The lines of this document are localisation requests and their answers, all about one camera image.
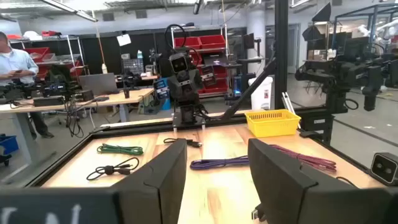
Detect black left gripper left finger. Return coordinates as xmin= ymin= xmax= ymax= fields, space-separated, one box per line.
xmin=111 ymin=138 xmax=188 ymax=224

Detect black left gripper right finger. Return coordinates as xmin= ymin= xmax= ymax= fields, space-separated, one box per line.
xmin=248 ymin=138 xmax=389 ymax=224

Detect pink braided USB cable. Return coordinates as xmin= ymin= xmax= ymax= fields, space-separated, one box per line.
xmin=269 ymin=144 xmax=338 ymax=173

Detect thin black USB cable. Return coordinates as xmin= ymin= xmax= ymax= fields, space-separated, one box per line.
xmin=163 ymin=138 xmax=203 ymax=148

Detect green braided USB cable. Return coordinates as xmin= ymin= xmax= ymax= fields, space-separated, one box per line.
xmin=96 ymin=143 xmax=144 ymax=156

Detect purple braided USB cable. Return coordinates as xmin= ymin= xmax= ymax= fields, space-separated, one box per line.
xmin=190 ymin=155 xmax=250 ymax=170

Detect blue labelled box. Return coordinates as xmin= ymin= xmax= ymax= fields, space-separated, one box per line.
xmin=154 ymin=77 xmax=172 ymax=110

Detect wooden desk white legs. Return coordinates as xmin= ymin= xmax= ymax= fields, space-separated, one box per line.
xmin=0 ymin=88 xmax=155 ymax=166

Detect metal shelf with red bins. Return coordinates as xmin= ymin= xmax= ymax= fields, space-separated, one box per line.
xmin=170 ymin=26 xmax=231 ymax=98

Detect small parts drawer cabinet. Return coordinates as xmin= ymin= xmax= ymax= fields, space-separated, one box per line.
xmin=121 ymin=58 xmax=144 ymax=75

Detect yellow plastic basket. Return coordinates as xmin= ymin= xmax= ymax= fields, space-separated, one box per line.
xmin=244 ymin=108 xmax=302 ymax=138

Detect white trash can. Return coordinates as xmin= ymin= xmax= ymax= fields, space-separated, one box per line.
xmin=248 ymin=76 xmax=274 ymax=110

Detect white paper sign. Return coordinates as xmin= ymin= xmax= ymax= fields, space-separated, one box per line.
xmin=116 ymin=33 xmax=132 ymax=47

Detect grey laptop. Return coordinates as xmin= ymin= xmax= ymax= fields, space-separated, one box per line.
xmin=78 ymin=72 xmax=120 ymax=96

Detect black power box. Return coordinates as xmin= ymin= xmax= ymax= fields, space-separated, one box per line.
xmin=33 ymin=96 xmax=65 ymax=107

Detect blue plastic bin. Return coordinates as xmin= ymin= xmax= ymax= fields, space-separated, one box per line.
xmin=0 ymin=134 xmax=19 ymax=156

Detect person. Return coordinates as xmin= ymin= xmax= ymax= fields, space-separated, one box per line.
xmin=0 ymin=30 xmax=55 ymax=139

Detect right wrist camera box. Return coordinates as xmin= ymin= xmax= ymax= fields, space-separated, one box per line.
xmin=169 ymin=52 xmax=190 ymax=75

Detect black diagonal frame brace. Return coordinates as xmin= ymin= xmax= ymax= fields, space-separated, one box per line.
xmin=221 ymin=57 xmax=277 ymax=121

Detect thin black camera cable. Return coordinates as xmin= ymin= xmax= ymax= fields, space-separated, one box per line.
xmin=335 ymin=176 xmax=360 ymax=189

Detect black vertical frame post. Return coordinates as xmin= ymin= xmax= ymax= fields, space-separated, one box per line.
xmin=274 ymin=0 xmax=289 ymax=110

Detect black depth camera box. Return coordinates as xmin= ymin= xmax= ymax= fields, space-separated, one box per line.
xmin=369 ymin=152 xmax=398 ymax=187

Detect wire rack with red bins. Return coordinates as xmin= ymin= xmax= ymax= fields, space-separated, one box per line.
xmin=9 ymin=34 xmax=90 ymax=78

